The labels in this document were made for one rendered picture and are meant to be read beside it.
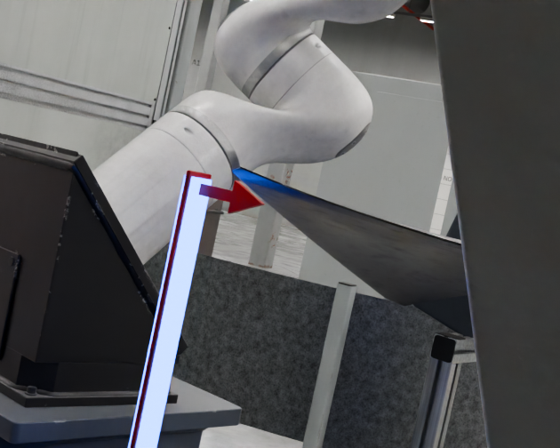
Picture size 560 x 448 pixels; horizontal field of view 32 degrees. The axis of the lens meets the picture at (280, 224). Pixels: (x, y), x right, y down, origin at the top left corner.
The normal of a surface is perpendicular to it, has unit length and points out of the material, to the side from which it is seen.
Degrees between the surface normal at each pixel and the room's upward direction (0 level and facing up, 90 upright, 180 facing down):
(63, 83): 90
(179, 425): 90
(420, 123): 90
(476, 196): 130
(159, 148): 51
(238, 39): 105
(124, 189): 57
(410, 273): 159
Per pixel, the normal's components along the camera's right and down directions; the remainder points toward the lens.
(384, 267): -0.29, 0.90
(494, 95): -0.57, 0.57
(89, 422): 0.72, 0.19
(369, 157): -0.44, -0.04
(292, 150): 0.25, 0.85
